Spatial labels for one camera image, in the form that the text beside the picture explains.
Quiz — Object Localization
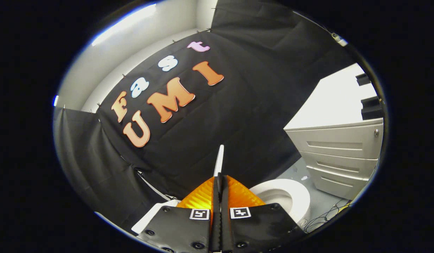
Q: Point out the white toilet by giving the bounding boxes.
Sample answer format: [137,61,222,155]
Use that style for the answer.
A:
[131,179,311,234]

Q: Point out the floor cables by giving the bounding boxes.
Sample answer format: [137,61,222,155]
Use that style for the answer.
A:
[300,200,355,233]

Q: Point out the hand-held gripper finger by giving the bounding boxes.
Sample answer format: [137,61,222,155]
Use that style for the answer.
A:
[221,174,307,253]
[138,173,221,253]

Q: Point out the small black box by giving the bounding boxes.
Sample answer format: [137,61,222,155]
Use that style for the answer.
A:
[361,96,383,120]
[355,73,372,87]

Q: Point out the black backdrop cloth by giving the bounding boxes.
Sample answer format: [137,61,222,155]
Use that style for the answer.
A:
[53,0,365,232]

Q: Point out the white drawer cabinet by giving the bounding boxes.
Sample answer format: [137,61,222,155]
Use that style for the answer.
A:
[283,63,384,201]

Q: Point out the white hose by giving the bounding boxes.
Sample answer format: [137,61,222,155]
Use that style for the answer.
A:
[134,169,177,200]

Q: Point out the white toilet lid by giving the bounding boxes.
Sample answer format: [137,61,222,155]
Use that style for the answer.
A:
[214,144,225,177]

